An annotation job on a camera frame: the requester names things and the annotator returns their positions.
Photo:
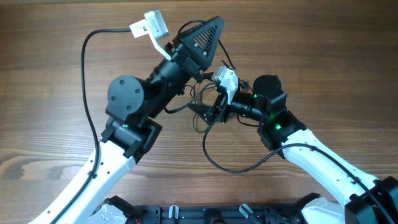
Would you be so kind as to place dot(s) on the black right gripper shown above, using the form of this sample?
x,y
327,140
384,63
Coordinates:
x,y
208,112

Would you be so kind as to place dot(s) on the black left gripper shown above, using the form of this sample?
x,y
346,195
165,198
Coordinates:
x,y
188,56

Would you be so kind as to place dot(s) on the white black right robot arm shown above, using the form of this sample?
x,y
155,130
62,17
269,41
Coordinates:
x,y
360,197

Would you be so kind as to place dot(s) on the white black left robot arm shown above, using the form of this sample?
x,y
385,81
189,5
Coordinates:
x,y
133,104

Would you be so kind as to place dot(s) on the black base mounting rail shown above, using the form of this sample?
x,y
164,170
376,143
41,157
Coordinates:
x,y
155,214

